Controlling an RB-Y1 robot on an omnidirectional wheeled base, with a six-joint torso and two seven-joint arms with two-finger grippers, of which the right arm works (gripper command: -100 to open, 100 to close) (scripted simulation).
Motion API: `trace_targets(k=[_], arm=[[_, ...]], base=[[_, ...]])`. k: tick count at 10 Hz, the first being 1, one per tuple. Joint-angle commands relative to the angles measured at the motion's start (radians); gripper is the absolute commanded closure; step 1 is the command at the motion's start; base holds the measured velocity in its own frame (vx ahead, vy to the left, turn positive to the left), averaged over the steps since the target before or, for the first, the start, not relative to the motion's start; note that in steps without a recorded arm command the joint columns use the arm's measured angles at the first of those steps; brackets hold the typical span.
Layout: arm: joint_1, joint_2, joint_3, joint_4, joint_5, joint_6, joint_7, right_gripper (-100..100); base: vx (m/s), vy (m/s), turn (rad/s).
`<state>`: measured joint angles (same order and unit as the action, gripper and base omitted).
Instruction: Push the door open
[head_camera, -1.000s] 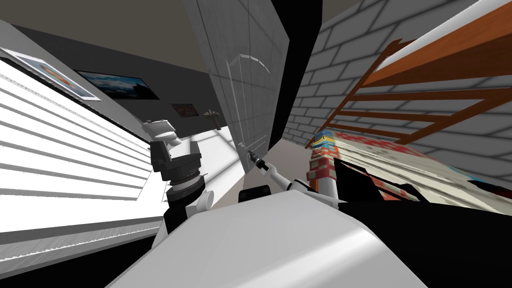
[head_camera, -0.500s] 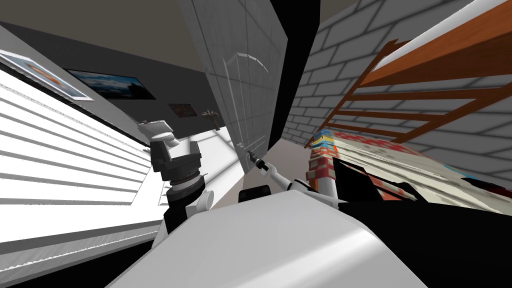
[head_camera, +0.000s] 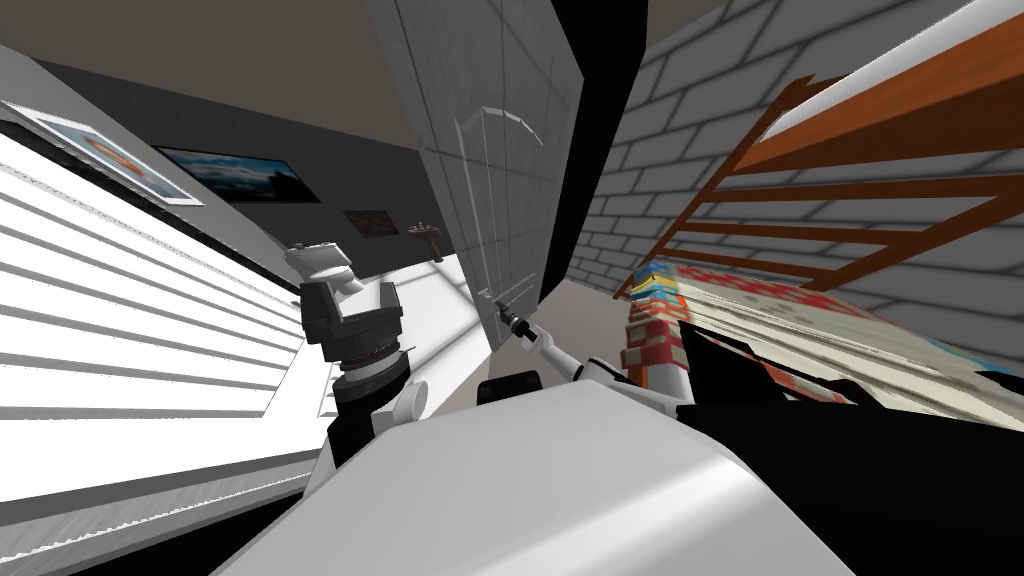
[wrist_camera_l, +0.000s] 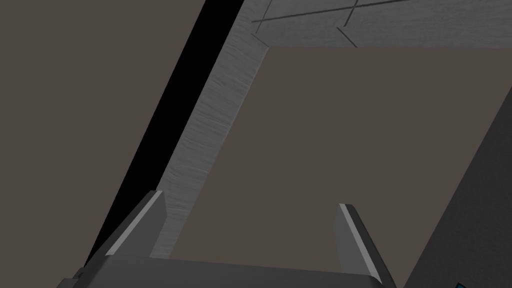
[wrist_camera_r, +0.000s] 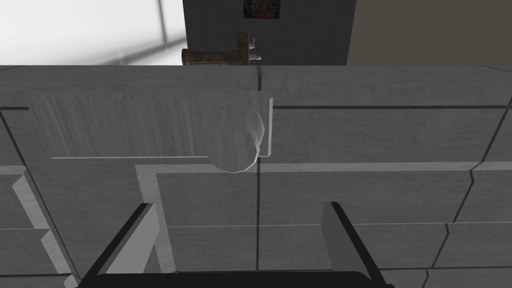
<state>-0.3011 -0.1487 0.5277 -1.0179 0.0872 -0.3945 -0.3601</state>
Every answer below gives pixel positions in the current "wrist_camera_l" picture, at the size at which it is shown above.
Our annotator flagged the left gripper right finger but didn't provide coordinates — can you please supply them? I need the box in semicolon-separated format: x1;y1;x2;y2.
333;203;398;287

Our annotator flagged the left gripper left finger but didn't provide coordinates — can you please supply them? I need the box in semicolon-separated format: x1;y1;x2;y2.
84;190;167;267

